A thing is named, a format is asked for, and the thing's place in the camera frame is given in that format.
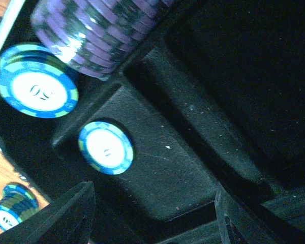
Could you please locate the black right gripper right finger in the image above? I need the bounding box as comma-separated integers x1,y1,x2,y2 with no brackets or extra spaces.
215,184,305,243

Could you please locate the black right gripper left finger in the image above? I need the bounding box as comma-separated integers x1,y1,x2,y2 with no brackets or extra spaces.
0,181,96,243

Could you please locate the blue green 50 chip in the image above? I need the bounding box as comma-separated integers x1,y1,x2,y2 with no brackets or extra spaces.
78,121,134,175

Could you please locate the aluminium poker case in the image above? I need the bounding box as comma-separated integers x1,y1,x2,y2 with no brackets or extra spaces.
0,1,305,243

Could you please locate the blue white poker chip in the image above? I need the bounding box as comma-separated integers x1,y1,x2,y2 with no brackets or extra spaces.
0,182,39,231

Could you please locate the blue green chip stack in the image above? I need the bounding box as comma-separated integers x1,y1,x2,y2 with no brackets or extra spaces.
0,42,79,118

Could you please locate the purple poker chip stack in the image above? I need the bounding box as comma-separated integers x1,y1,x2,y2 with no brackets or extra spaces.
30,0,174,80

